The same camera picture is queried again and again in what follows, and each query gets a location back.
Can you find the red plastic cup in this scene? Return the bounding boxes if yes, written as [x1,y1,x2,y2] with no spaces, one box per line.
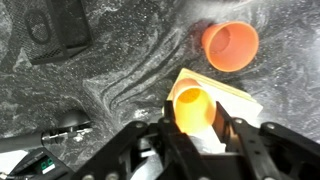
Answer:
[201,21,259,72]

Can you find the black mesh stand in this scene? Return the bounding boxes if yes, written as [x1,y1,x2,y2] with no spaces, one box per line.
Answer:
[4,0,93,65]

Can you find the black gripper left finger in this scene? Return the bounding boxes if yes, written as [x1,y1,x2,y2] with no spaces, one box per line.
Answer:
[161,101,212,180]

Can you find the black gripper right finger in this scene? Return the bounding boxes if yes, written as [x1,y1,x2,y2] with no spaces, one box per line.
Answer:
[213,102,280,180]

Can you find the black marker pen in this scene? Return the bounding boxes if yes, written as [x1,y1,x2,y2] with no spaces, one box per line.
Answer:
[0,110,92,153]

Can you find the small orange cup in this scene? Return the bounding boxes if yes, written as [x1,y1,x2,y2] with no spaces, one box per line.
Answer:
[173,78,216,134]

